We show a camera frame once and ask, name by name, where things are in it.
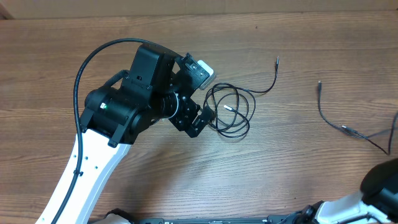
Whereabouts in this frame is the black usb cable two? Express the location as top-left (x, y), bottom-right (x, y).
top-left (202, 55), bottom-right (280, 139)

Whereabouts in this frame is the black usb cable one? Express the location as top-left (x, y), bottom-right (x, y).
top-left (317, 80), bottom-right (398, 156)

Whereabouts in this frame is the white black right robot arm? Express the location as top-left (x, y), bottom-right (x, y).
top-left (294, 159), bottom-right (397, 223)

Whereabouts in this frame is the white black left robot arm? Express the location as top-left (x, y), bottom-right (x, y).
top-left (39, 40), bottom-right (216, 223)

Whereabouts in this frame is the brown cardboard backboard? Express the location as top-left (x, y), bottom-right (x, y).
top-left (1, 0), bottom-right (397, 19)

